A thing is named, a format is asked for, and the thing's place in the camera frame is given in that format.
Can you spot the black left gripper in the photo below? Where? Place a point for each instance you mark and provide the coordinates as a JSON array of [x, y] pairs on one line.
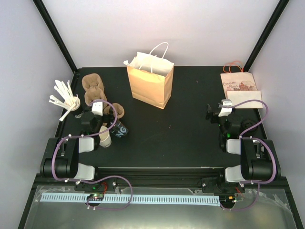
[[111, 116]]

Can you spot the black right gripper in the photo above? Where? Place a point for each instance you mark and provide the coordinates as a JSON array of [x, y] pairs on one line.
[[208, 114]]

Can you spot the stack of black cup lids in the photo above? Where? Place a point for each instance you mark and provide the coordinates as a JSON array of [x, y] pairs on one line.
[[119, 129]]

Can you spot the brown paper takeout bag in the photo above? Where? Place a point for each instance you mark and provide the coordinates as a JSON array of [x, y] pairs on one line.
[[151, 77]]

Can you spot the brown pulp cup carrier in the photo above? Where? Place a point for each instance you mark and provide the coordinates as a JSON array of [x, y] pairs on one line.
[[119, 109]]

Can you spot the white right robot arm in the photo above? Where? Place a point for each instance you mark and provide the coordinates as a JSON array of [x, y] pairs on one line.
[[258, 160]]

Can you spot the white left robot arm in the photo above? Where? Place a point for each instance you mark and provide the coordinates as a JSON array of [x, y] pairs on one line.
[[61, 157]]

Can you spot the white paper coffee cup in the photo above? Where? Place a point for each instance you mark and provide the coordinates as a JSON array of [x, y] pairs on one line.
[[105, 138]]

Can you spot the stack of pulp cup carriers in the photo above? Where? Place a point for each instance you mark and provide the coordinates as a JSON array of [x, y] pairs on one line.
[[94, 88]]

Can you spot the cup of white wrapped stirrers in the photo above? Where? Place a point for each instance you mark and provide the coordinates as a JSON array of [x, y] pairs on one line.
[[71, 103]]

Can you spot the printed paper bag orange handles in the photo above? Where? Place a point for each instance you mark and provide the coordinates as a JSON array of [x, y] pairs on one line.
[[240, 86]]

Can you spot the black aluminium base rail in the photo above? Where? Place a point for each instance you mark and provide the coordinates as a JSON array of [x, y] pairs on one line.
[[207, 179]]

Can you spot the light blue cable duct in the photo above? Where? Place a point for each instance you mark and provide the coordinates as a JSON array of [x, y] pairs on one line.
[[131, 199]]

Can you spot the black right frame post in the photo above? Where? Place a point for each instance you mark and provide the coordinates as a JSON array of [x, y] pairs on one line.
[[265, 33]]

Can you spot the black frame post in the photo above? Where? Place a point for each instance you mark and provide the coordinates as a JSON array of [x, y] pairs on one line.
[[265, 33], [55, 33]]

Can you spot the black left frame post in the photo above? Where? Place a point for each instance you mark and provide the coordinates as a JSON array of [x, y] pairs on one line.
[[55, 33]]

